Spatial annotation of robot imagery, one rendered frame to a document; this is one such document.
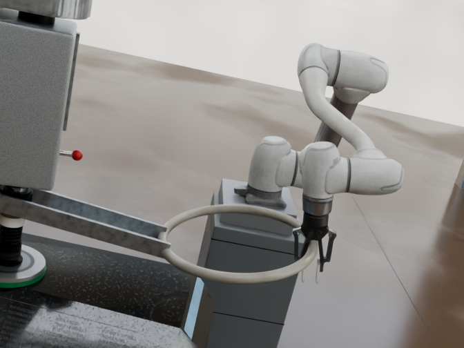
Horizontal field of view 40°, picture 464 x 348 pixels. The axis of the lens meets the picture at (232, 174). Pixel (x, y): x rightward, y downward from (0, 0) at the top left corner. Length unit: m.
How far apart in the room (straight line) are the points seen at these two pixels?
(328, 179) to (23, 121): 0.83
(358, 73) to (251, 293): 1.07
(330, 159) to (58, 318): 0.87
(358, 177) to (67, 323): 0.90
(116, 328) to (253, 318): 1.13
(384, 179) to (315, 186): 0.19
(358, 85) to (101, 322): 1.17
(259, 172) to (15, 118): 1.29
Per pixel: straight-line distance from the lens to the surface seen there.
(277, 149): 2.69
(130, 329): 1.83
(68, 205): 1.94
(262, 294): 2.81
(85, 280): 1.97
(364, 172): 1.85
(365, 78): 2.29
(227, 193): 2.79
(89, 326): 1.84
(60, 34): 1.64
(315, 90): 2.14
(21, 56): 1.65
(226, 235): 2.67
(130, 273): 2.03
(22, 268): 1.94
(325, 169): 1.83
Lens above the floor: 1.86
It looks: 19 degrees down
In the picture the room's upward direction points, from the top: 13 degrees clockwise
